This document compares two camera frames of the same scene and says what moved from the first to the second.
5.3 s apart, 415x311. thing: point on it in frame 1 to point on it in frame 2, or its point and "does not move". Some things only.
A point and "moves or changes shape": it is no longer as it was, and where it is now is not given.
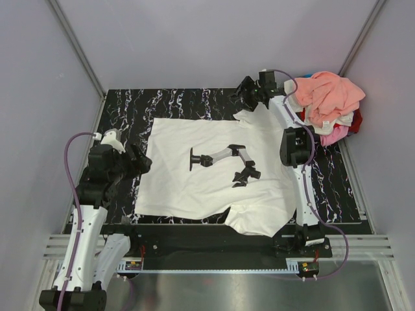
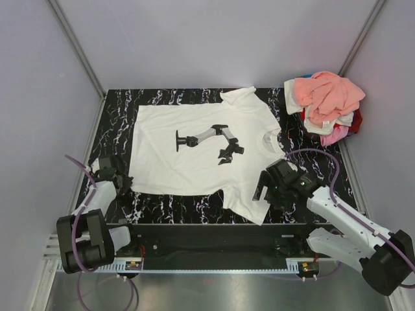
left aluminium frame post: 58,13 does not move
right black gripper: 248,85 to 263,181
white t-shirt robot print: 198,169 moves or changes shape
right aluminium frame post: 364,35 does not move
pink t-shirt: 337,134 does not move
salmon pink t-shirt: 325,96 does not move
